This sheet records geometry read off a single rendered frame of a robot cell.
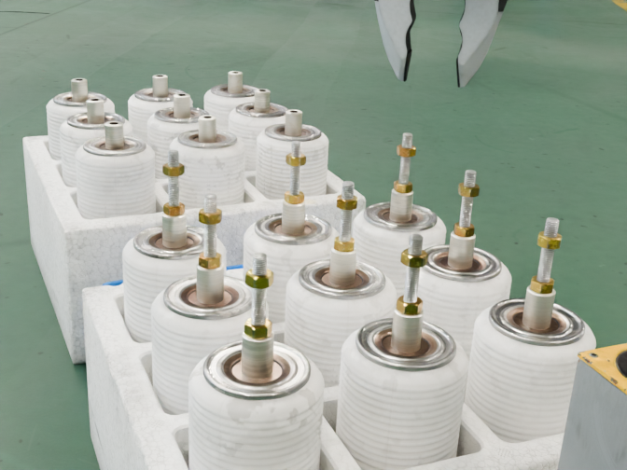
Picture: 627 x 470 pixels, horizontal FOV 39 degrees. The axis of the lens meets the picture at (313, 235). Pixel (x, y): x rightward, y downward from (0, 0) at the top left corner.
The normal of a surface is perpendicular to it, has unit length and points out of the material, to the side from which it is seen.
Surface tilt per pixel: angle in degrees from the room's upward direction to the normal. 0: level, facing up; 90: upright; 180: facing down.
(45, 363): 0
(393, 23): 90
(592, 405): 90
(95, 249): 90
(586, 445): 90
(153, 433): 0
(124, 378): 0
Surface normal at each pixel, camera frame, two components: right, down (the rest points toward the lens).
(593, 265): 0.04, -0.92
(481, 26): -0.25, 0.36
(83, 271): 0.40, 0.37
